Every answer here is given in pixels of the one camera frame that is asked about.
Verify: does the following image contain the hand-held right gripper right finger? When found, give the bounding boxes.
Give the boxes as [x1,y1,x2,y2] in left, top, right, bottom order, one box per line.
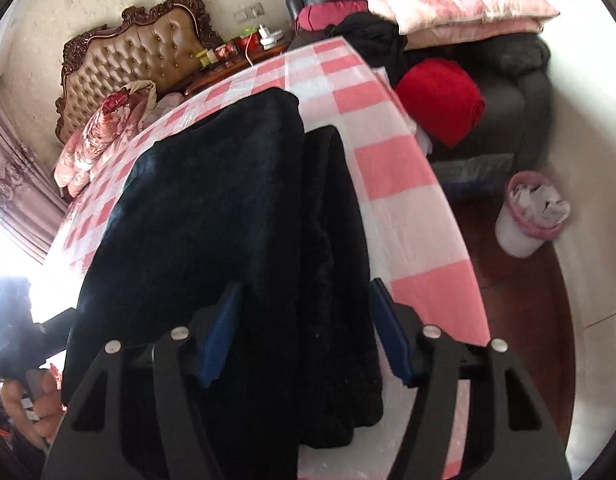
[369,279,573,480]

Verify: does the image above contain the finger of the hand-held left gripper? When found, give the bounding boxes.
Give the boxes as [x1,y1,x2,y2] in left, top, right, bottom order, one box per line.
[33,307,79,348]

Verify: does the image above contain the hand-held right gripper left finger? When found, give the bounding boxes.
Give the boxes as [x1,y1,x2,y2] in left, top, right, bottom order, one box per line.
[40,282,243,480]

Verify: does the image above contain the black fleece pants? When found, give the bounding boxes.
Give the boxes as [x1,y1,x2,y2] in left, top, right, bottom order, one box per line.
[62,86,386,480]

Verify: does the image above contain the person's left hand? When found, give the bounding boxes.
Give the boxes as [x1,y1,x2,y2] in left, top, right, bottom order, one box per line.
[0,362,66,443]

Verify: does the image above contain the purple patterned curtain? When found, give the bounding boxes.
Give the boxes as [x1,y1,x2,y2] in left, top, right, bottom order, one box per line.
[0,85,71,266]

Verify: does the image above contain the pink checked tablecloth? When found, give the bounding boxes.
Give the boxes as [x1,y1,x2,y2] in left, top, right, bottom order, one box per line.
[42,35,491,480]

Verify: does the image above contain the white trash bin pink liner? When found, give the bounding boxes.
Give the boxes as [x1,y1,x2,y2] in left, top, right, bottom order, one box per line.
[495,170,572,259]

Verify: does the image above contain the folded pink quilt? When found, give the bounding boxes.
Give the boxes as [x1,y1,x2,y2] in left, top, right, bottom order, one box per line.
[53,125,114,198]

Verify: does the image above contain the clear plastic bag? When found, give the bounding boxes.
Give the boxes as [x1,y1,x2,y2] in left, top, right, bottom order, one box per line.
[435,152,516,203]

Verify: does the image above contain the folded red floral quilt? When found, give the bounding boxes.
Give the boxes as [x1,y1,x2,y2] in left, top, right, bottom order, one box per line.
[85,80,156,161]

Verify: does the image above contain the red folded cloth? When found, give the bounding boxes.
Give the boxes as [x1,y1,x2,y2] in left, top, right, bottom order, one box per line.
[395,58,487,150]

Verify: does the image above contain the black leather armchair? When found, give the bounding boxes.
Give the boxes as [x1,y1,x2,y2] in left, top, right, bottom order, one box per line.
[278,0,551,161]

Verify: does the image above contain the carved wooden nightstand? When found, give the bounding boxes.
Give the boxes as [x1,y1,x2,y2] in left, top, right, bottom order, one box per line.
[183,30,293,98]

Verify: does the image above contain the tufted carved wooden headboard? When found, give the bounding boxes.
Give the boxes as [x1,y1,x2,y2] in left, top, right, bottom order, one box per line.
[55,0,223,146]

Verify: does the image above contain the dark clothes pile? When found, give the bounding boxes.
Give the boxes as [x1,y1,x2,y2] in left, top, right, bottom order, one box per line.
[333,12,409,88]

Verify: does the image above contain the white charger dock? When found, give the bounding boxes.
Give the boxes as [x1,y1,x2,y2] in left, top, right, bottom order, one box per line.
[258,24,281,51]

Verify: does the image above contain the flat pink pillow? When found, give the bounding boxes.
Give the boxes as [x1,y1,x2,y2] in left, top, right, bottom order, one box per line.
[405,17,543,51]

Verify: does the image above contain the maroon cushion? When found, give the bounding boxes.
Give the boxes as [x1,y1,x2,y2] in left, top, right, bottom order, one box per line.
[295,0,369,33]

